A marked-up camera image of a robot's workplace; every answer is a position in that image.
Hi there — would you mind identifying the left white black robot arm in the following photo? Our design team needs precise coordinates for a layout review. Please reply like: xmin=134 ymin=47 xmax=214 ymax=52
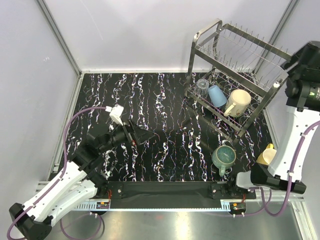
xmin=9 ymin=120 xmax=155 ymax=240

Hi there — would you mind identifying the light blue plastic cup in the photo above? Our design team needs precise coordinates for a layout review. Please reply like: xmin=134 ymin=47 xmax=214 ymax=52
xmin=208 ymin=85 xmax=227 ymax=108

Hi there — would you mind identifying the clear faceted glass tumbler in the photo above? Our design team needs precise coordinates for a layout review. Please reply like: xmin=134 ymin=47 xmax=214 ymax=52
xmin=194 ymin=78 xmax=210 ymax=98

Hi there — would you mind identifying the black marble pattern mat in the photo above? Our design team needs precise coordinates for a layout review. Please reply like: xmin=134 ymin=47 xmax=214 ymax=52
xmin=65 ymin=72 xmax=272 ymax=182

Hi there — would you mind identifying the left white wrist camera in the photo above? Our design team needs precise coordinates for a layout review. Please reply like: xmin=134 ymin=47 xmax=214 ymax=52
xmin=109 ymin=104 xmax=124 ymax=126

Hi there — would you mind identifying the yellow cup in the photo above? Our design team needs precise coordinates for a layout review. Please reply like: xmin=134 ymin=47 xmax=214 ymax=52
xmin=256 ymin=143 xmax=277 ymax=166

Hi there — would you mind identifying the teal ceramic mug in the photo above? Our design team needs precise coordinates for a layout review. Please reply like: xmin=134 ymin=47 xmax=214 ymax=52
xmin=211 ymin=145 xmax=236 ymax=177

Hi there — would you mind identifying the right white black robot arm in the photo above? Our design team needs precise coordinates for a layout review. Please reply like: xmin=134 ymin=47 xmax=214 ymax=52
xmin=226 ymin=40 xmax=320 ymax=199

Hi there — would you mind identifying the steel two-tier dish rack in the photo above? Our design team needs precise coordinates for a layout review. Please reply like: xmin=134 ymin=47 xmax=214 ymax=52
xmin=184 ymin=18 xmax=291 ymax=140

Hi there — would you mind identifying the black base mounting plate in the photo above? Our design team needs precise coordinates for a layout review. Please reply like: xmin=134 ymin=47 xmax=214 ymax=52
xmin=108 ymin=181 xmax=256 ymax=211

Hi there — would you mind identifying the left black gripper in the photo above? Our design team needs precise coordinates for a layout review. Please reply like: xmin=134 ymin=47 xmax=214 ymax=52
xmin=98 ymin=119 xmax=155 ymax=154

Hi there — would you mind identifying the white floral mug green inside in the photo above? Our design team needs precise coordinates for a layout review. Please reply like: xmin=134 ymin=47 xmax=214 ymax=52
xmin=223 ymin=89 xmax=252 ymax=118

